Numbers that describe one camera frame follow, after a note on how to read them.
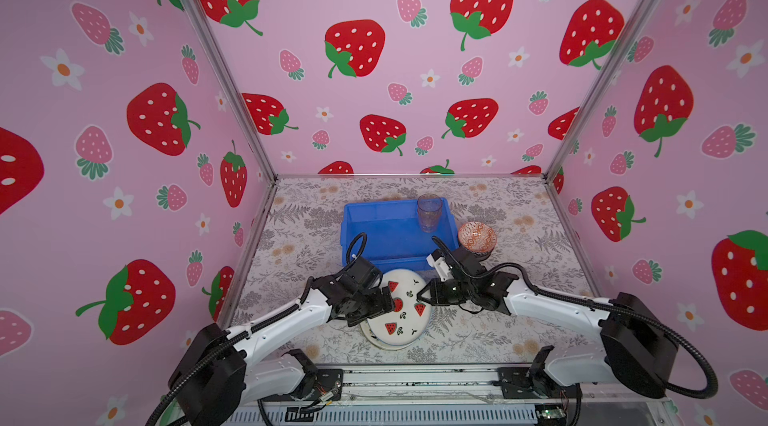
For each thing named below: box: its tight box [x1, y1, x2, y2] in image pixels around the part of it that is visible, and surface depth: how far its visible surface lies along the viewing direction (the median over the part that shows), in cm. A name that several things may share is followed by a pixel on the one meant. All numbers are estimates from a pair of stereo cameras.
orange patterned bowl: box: [458, 221, 498, 253], surface depth 95 cm
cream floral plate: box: [360, 319, 418, 351], surface depth 81 cm
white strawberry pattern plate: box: [367, 269, 432, 346], surface depth 81 cm
